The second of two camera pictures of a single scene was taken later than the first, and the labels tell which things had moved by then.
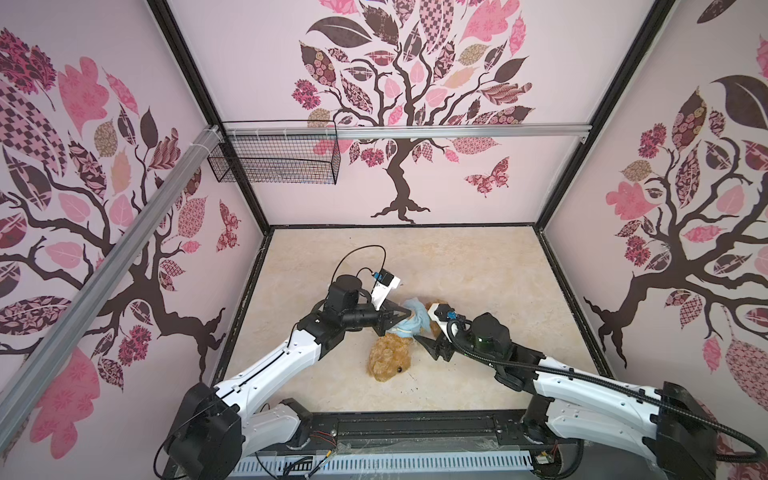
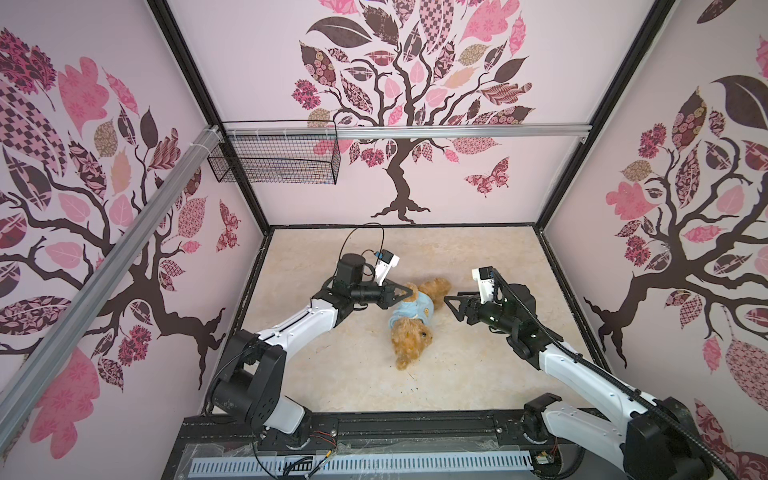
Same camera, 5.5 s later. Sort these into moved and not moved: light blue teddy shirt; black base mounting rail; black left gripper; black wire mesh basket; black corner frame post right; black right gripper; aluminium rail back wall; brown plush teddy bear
Moved: black right gripper; brown plush teddy bear; light blue teddy shirt; black left gripper
Not moved: black wire mesh basket; aluminium rail back wall; black base mounting rail; black corner frame post right
